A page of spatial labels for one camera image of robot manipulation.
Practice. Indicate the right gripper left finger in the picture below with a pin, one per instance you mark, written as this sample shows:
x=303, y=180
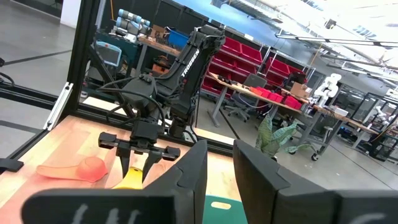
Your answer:
x=124, y=205

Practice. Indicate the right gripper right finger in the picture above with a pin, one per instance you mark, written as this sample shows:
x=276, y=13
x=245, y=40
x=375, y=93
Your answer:
x=280, y=202

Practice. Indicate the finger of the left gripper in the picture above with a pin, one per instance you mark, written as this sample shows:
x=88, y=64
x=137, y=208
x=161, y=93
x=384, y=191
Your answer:
x=150, y=165
x=125, y=161

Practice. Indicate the yellow measuring cup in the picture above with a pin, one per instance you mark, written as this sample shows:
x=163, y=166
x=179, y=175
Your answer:
x=132, y=182

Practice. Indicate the small orange measuring cup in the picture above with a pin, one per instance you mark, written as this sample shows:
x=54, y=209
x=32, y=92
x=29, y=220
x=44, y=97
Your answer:
x=90, y=169

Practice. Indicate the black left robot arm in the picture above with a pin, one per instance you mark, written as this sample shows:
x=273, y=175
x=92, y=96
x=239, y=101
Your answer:
x=189, y=62

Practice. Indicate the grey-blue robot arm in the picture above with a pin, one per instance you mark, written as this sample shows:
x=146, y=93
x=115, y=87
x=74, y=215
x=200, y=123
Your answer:
x=132, y=21

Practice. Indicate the teal plastic basket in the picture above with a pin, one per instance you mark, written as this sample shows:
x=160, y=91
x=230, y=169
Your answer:
x=217, y=214

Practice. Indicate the green snake plant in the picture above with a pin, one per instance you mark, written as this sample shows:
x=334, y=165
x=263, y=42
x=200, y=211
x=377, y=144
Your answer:
x=273, y=137

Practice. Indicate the light blue teach pendant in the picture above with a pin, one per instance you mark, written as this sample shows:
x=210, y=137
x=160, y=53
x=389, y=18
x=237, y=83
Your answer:
x=109, y=53

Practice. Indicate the wooden workbench on casters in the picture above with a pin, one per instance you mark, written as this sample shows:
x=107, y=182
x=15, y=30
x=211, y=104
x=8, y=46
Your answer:
x=222, y=80

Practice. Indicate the grey office chair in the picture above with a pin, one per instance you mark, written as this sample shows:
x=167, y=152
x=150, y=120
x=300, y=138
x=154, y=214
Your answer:
x=237, y=107

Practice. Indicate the blue plastic bin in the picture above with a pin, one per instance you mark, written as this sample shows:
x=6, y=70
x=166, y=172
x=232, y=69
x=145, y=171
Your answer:
x=178, y=39

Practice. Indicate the brown cardboard box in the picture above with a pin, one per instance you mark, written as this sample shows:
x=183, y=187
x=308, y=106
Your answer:
x=300, y=90

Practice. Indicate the grey laptop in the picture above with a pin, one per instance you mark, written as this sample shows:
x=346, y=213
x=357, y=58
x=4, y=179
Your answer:
x=255, y=81

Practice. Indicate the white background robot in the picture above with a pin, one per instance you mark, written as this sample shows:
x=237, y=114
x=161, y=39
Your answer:
x=328, y=88

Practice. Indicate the red storage bin rack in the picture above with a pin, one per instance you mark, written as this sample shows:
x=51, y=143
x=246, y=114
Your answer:
x=242, y=53

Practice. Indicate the silver aluminium bracket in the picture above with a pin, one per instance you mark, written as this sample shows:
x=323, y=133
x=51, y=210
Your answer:
x=57, y=105

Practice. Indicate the black aluminium rig frame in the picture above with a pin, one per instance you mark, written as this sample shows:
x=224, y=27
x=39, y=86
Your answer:
x=81, y=46

